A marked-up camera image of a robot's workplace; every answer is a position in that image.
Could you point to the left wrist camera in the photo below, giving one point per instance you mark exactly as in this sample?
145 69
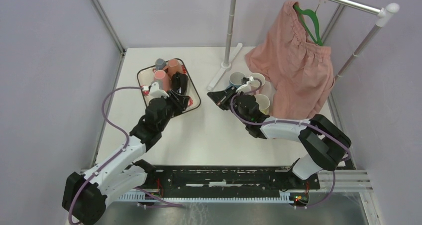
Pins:
154 90

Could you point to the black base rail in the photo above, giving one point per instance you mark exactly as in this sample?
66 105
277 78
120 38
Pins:
218 182

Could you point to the grey-blue mug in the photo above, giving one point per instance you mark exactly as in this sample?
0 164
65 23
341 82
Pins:
160 64

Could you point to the black mug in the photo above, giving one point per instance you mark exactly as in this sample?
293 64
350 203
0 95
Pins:
179 83

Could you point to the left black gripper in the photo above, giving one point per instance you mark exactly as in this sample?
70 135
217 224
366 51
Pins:
179 101

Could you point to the metal clothes rack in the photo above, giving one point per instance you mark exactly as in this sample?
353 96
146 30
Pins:
384 15

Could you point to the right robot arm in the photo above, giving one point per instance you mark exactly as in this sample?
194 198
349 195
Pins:
326 145

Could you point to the blue mug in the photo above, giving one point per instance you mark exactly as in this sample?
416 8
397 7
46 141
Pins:
236 79

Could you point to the pink shorts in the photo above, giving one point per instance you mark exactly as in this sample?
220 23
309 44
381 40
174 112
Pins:
300 70

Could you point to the strawberry pattern tray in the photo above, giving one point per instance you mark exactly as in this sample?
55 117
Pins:
146 77

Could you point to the terracotta mug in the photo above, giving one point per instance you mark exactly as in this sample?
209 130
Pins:
174 66

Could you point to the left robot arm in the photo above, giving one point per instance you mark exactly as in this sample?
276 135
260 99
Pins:
87 195

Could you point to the light pink mug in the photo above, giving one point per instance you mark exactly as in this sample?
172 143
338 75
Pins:
258 82

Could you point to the salmon pink mug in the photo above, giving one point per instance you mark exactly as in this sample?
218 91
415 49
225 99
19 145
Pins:
163 79

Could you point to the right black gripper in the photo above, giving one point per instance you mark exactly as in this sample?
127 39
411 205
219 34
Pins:
222 97

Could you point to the yellow mug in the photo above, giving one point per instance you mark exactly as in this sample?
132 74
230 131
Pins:
263 102

